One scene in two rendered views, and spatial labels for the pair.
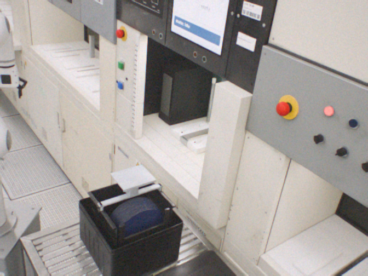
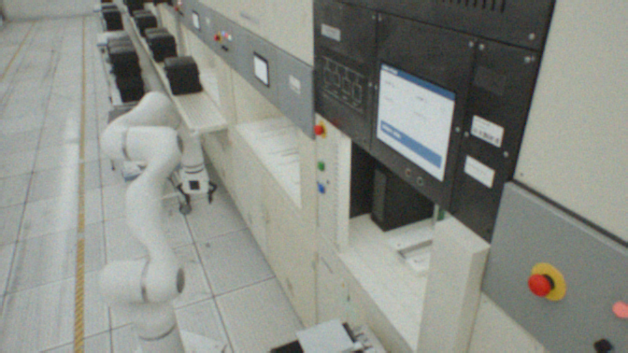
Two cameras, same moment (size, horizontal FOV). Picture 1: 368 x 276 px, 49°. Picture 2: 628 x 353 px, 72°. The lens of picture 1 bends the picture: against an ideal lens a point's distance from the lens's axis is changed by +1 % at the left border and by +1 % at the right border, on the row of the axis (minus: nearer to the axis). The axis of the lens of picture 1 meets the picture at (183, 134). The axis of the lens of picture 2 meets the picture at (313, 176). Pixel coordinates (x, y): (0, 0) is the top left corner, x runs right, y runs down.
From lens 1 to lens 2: 0.36 m
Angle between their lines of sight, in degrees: 13
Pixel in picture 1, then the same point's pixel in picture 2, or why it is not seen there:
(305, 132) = (578, 327)
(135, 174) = (327, 335)
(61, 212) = (264, 315)
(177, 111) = (392, 216)
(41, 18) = (246, 94)
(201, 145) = (423, 266)
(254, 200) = not seen: outside the picture
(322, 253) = not seen: outside the picture
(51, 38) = (257, 115)
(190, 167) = (408, 299)
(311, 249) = not seen: outside the picture
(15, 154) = (221, 240)
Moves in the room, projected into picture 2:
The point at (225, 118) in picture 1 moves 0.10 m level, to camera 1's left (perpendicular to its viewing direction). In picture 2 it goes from (449, 272) to (405, 265)
